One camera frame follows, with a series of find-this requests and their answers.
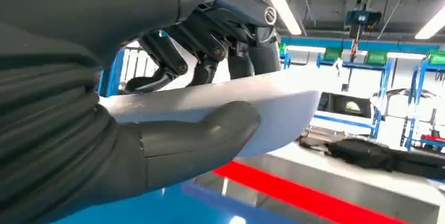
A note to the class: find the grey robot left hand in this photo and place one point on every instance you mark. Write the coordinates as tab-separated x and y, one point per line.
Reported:
104	14

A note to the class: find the curved silver metal part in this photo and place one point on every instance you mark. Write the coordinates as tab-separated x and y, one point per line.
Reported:
278	107

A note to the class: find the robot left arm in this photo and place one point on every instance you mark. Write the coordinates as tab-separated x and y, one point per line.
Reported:
52	128

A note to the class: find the ceiling light strip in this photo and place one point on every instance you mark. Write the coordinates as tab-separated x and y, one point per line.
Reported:
280	5
431	26

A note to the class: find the blue panel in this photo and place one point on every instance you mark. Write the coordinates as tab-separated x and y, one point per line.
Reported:
156	208

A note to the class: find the green crate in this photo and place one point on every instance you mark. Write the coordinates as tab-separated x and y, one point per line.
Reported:
332	54
376	58
437	58

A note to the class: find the dark monitor box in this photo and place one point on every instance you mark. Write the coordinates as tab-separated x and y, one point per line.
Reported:
344	106

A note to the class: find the blue overhead hoist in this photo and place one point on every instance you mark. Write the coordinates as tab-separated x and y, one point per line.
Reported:
363	18

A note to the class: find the red stripe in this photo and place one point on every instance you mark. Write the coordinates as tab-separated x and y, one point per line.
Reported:
295	194

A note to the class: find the blue overhead beam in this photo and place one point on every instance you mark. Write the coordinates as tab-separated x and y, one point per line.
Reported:
382	46

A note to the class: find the blue metal rack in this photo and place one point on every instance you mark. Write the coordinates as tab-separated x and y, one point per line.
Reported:
413	111
377	121

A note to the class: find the black bag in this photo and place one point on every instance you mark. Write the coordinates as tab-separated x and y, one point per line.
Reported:
365	154

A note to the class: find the blue frame post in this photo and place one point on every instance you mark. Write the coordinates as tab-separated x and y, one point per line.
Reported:
111	76

